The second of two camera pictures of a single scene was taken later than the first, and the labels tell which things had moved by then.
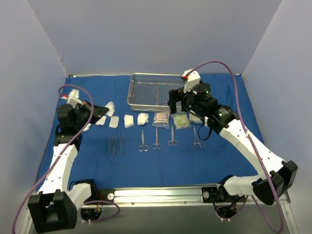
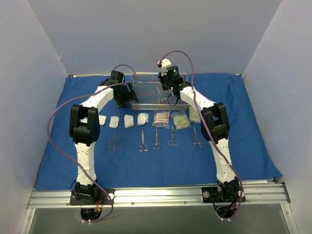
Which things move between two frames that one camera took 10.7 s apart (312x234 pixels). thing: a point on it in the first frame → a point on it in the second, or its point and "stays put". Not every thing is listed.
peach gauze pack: (162, 119) stays put
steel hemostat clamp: (196, 141) stays put
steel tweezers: (109, 144) stays put
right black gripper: (177, 98) → (163, 81)
